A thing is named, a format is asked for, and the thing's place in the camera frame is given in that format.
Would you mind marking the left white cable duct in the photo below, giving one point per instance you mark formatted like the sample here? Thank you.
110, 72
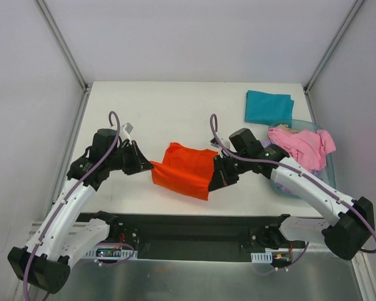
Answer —
110, 254

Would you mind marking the pink t-shirt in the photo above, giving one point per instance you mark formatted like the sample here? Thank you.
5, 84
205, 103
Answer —
308, 148

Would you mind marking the clear blue plastic basket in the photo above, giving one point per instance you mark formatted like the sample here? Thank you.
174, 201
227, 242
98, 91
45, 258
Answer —
297, 125

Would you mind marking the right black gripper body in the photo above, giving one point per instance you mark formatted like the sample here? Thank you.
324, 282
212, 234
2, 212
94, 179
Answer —
229, 171

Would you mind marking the left frame post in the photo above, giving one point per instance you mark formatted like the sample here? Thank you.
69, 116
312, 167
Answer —
61, 42

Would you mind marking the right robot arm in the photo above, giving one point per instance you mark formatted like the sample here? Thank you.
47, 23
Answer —
345, 224

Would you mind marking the folded teal t-shirt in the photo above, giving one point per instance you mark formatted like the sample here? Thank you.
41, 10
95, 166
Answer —
265, 108

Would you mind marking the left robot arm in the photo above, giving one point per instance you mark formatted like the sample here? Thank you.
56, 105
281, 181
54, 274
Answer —
49, 255

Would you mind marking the right frame post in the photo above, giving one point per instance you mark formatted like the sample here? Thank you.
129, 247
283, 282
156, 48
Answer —
334, 43

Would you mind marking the white cable duct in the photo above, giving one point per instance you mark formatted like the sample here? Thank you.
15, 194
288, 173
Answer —
110, 254
264, 258

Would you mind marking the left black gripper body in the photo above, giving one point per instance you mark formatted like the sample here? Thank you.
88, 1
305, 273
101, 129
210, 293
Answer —
131, 160

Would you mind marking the aluminium frame rail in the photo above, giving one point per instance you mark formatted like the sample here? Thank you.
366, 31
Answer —
59, 234

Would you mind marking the orange t-shirt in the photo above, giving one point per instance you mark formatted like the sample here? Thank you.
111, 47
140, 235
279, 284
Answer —
185, 171

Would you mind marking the frame post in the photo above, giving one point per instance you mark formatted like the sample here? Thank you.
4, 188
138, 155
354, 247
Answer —
334, 43
61, 42

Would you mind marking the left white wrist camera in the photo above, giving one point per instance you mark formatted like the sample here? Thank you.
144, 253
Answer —
125, 131

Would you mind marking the lavender t-shirt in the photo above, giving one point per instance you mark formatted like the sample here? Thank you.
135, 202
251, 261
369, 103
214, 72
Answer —
322, 174

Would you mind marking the right white cable duct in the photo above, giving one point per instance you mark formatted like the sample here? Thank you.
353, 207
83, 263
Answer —
264, 258

